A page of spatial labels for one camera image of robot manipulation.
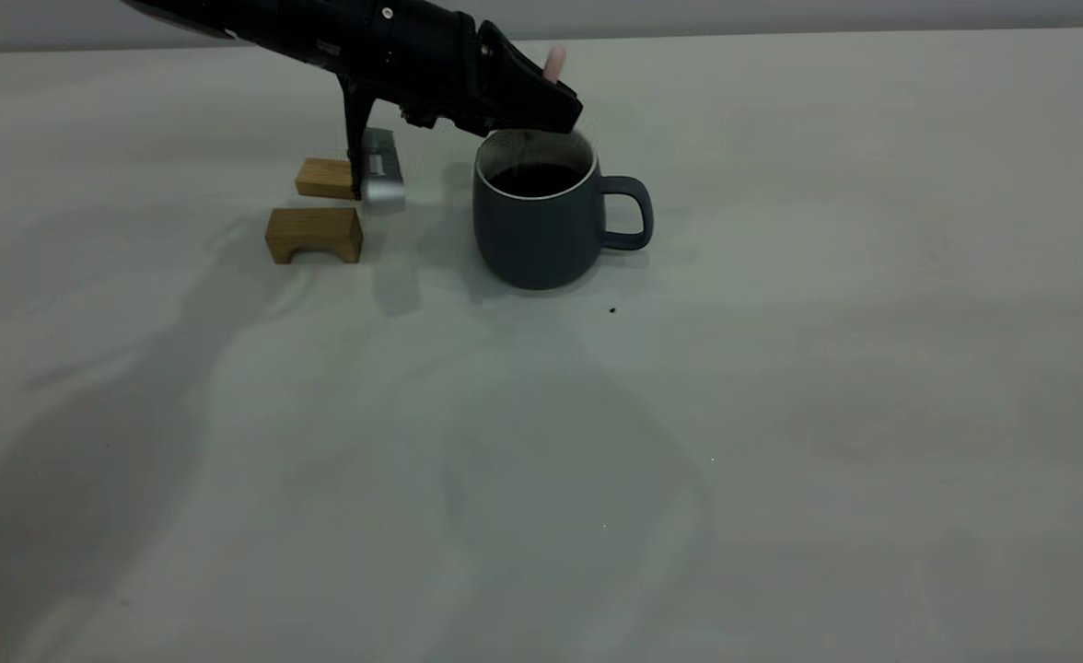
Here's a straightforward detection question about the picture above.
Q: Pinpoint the dark coffee liquid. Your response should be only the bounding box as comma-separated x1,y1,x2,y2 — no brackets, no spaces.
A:
489,164,586,199

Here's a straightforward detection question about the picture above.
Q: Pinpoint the dark grey ceramic cup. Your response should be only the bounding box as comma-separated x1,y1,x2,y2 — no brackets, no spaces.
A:
472,127,655,292

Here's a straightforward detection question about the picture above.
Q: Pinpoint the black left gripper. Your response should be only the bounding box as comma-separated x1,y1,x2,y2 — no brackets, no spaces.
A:
371,0,585,138

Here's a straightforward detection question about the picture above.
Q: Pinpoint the flat wooden block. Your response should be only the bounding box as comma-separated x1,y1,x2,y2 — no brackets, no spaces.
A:
295,157,359,201

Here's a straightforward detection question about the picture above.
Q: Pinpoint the arched wooden block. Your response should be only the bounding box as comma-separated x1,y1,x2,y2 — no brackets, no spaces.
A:
265,207,364,265

